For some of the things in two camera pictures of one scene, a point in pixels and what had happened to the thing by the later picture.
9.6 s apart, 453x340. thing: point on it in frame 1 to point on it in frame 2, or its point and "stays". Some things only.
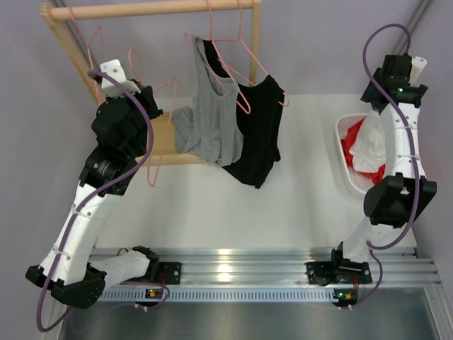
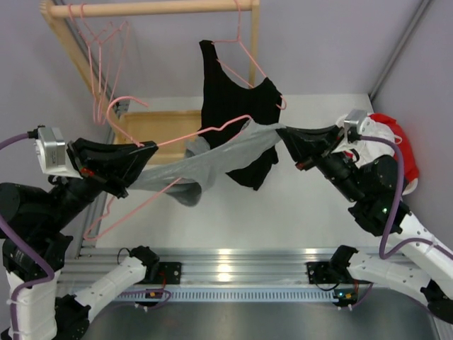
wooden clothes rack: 164,146 stays
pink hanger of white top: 171,112 to 82,6
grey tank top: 211,129 to 184,178
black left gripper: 146,99 to 110,166
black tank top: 260,110 stays
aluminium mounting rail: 261,266 stays
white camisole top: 369,149 stays
